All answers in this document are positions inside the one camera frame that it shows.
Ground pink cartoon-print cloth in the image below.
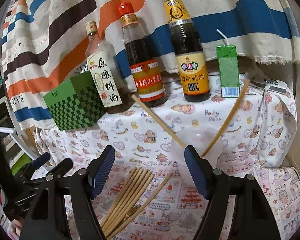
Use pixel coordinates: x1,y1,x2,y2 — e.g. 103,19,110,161
65,155,300,240

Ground striped printed blanket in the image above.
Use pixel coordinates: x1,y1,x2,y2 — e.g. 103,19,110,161
0,0,300,130

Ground bear-print white cloth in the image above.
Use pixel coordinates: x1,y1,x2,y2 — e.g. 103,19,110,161
35,75,298,168

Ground pile of bamboo chopsticks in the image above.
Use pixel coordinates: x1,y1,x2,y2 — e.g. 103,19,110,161
100,167,173,239

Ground white drinking straw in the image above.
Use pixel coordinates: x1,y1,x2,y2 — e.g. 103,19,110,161
216,29,229,46

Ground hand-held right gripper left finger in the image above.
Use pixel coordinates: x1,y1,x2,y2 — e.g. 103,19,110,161
19,145,116,240

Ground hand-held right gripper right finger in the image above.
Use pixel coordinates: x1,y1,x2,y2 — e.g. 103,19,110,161
184,144,282,240

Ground single curved bamboo chopstick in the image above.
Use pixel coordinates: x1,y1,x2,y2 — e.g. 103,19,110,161
201,79,251,157

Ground green drink carton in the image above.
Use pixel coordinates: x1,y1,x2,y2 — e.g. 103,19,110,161
216,44,240,98

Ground white electronic device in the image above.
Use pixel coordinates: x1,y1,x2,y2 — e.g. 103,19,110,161
252,79,288,94

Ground red-capped dark oil bottle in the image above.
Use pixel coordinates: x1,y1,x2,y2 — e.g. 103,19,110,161
119,2,168,107

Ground bundle of wooden chopsticks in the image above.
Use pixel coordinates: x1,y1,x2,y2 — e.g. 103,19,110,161
131,94,187,148

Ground green checkered box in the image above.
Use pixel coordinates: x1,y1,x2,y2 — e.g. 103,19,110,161
43,74,107,132

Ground clear cooking wine bottle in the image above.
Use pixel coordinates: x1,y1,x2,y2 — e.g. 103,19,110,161
85,21,130,114

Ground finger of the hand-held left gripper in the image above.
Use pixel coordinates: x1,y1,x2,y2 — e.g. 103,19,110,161
27,152,52,173
49,158,73,180

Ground clear plastic cup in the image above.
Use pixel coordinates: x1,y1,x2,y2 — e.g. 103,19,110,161
170,126,224,178

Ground yellow-labelled dark sauce bottle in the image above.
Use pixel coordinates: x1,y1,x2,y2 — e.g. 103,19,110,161
161,0,211,102

